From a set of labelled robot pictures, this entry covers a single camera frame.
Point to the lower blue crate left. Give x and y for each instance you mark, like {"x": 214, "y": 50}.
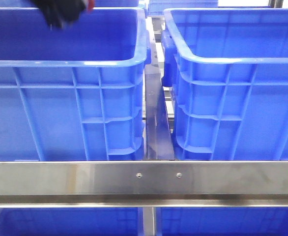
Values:
{"x": 71, "y": 222}

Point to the lower blue crate right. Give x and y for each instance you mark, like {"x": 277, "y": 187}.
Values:
{"x": 223, "y": 221}

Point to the large blue crate right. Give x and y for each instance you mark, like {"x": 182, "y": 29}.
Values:
{"x": 228, "y": 70}

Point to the large blue crate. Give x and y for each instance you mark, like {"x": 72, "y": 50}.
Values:
{"x": 228, "y": 70}
{"x": 72, "y": 94}

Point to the large blue crate left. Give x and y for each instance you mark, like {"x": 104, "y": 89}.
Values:
{"x": 72, "y": 94}

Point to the steel vertical post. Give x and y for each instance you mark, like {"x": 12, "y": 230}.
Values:
{"x": 149, "y": 221}

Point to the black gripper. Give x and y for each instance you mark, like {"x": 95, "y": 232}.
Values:
{"x": 60, "y": 12}

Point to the steel centre divider rail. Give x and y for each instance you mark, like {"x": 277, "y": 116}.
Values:
{"x": 158, "y": 138}

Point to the rear blue crate right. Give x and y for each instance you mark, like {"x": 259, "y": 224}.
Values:
{"x": 156, "y": 7}

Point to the stainless steel front rail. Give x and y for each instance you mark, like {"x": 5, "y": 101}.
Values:
{"x": 144, "y": 183}

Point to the rear blue crate left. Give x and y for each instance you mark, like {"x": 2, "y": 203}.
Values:
{"x": 98, "y": 3}

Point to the red mushroom push button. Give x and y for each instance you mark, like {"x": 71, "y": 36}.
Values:
{"x": 90, "y": 5}

